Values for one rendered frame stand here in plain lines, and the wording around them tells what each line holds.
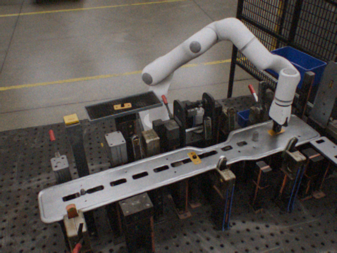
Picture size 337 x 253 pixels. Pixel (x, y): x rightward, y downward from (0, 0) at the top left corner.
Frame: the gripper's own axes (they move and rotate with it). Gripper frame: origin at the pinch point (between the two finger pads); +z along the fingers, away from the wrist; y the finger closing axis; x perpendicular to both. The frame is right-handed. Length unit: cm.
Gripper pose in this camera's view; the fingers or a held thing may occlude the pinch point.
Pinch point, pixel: (277, 127)
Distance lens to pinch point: 180.4
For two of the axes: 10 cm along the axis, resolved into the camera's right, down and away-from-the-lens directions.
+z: 0.1, 8.0, 6.0
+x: 9.2, -2.5, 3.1
